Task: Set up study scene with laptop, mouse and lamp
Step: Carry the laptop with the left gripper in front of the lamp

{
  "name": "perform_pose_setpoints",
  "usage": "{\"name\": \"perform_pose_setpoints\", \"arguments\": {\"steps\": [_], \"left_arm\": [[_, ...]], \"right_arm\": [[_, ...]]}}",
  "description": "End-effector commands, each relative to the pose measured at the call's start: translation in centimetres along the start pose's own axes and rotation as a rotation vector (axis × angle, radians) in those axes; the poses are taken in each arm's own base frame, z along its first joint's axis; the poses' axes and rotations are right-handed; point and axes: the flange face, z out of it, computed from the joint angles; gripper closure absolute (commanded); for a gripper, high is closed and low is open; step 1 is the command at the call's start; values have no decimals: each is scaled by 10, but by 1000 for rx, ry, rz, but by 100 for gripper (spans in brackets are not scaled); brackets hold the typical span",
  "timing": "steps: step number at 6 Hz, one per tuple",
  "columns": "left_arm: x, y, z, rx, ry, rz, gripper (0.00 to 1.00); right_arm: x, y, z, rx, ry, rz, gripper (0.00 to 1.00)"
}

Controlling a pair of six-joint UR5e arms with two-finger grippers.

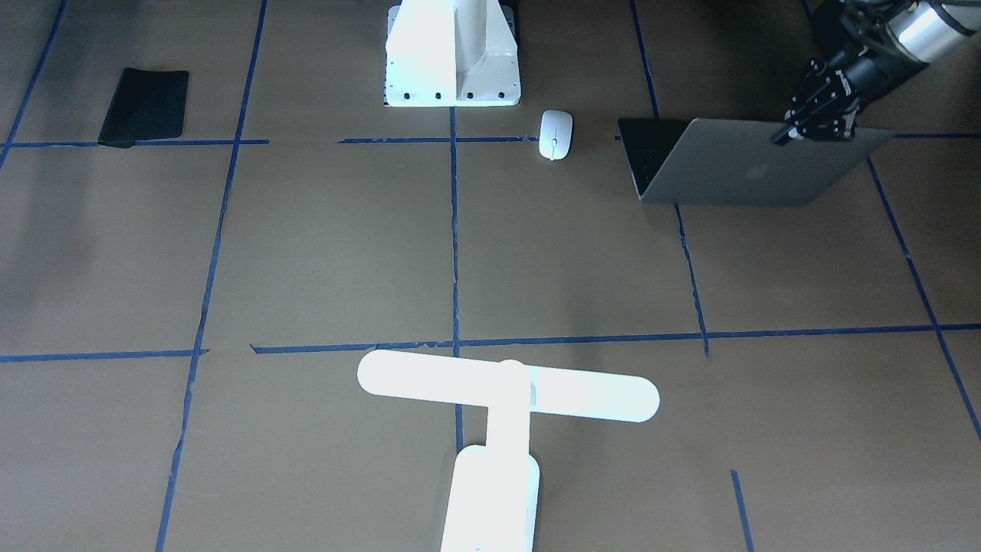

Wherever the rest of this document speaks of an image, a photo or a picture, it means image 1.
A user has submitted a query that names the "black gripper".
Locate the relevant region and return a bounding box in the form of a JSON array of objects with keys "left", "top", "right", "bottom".
[{"left": 770, "top": 60, "right": 861, "bottom": 146}]

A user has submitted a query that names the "grey laptop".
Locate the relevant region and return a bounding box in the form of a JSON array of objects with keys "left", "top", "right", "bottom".
[{"left": 617, "top": 118, "right": 896, "bottom": 206}]

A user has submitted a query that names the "black mouse pad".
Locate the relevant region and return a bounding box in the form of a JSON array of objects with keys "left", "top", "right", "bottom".
[{"left": 96, "top": 67, "right": 190, "bottom": 148}]

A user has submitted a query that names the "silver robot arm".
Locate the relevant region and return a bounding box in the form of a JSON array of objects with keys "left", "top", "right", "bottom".
[{"left": 770, "top": 1, "right": 980, "bottom": 146}]

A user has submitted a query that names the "white computer mouse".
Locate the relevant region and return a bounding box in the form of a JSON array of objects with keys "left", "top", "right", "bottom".
[{"left": 537, "top": 110, "right": 574, "bottom": 162}]

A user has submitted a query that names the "white desk lamp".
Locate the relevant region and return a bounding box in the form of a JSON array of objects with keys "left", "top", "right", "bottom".
[{"left": 357, "top": 350, "right": 660, "bottom": 551}]

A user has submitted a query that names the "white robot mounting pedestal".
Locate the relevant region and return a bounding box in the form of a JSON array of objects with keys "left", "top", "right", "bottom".
[{"left": 383, "top": 1, "right": 522, "bottom": 108}]

